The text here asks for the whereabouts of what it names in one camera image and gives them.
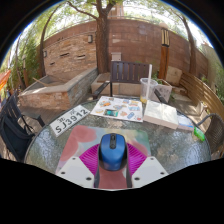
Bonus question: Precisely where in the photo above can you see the leaning stone slab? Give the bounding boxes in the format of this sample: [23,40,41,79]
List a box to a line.
[165,65,183,87]

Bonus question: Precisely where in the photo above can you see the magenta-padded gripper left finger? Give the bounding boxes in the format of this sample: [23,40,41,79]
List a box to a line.
[55,143,101,189]

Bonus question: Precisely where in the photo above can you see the slim leaning tree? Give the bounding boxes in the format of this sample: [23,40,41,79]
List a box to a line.
[179,13,198,76]

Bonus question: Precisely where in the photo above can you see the wooden post lamp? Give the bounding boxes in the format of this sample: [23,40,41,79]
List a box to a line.
[157,23,171,81]

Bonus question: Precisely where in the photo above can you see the white planter box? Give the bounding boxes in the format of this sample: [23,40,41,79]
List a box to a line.
[151,79,173,103]

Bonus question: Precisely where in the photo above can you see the green packet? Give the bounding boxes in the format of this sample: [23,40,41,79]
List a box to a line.
[193,126,206,142]

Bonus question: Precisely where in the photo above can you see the stone raised bed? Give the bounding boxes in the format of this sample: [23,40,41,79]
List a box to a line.
[18,67,99,111]

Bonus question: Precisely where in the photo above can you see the red floral mouse pad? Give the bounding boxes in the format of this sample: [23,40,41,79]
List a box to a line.
[54,125,152,190]

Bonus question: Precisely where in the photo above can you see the clear plastic cup with straw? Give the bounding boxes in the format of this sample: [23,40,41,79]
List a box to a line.
[139,63,159,105]

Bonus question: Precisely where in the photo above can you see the dark wooden bench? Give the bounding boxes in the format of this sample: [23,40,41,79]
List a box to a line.
[91,60,168,104]

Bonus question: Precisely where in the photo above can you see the white license plate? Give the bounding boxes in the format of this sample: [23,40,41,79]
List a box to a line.
[49,104,91,138]

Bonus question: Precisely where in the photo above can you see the thin curved tree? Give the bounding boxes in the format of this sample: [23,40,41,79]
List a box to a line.
[36,13,56,79]

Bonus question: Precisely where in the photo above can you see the grey box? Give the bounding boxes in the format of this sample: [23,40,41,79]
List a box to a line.
[110,51,123,62]

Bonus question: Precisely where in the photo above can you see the dark wicker chair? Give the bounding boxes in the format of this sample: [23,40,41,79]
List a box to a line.
[196,113,224,156]

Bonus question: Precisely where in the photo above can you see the thick forked tree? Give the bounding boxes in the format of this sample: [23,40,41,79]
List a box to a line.
[66,0,116,75]

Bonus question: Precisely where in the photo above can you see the blue and black computer mouse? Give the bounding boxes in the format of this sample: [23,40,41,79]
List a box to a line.
[98,133,128,172]

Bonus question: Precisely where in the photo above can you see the black chair with backpack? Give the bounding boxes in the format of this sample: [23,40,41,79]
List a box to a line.
[0,94,46,163]

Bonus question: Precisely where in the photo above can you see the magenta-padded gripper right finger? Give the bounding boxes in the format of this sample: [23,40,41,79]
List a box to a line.
[125,143,169,189]

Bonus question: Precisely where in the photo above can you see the printed sticker sheet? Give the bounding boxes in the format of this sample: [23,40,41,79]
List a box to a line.
[90,95,144,123]

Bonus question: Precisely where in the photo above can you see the wooden slat fence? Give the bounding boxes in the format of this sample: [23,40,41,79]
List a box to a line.
[179,72,224,121]

